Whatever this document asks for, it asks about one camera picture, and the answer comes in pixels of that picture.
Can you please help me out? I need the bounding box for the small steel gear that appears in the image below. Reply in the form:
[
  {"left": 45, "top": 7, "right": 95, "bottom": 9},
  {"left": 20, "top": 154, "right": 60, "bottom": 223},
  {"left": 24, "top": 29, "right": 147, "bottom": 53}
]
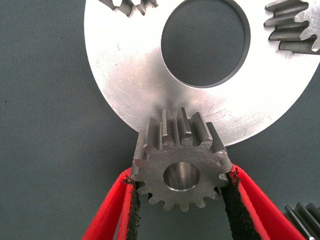
[
  {"left": 263, "top": 0, "right": 320, "bottom": 55},
  {"left": 97, "top": 0, "right": 160, "bottom": 17},
  {"left": 131, "top": 107, "right": 233, "bottom": 213}
]

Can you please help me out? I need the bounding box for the round metal plate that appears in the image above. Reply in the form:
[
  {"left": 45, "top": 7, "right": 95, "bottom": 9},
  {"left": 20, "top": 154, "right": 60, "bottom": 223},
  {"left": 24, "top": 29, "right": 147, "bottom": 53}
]
[{"left": 83, "top": 0, "right": 320, "bottom": 147}]

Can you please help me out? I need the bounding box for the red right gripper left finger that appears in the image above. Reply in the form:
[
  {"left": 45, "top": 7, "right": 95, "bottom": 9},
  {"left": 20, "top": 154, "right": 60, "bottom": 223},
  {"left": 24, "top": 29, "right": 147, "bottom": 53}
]
[{"left": 81, "top": 167, "right": 143, "bottom": 240}]

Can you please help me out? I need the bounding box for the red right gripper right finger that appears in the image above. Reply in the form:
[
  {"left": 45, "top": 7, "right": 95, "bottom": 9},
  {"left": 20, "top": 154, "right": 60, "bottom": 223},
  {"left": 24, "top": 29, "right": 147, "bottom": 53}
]
[{"left": 219, "top": 163, "right": 308, "bottom": 240}]

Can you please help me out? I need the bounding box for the large steel gear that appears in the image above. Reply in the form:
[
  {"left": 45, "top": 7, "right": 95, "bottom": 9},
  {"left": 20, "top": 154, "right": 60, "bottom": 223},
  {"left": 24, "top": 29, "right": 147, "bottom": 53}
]
[{"left": 284, "top": 201, "right": 320, "bottom": 240}]

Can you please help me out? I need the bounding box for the dark grey table cloth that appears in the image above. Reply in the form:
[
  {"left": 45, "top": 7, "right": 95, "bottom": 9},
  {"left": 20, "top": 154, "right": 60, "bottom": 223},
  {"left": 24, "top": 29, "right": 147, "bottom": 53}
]
[{"left": 0, "top": 0, "right": 320, "bottom": 240}]

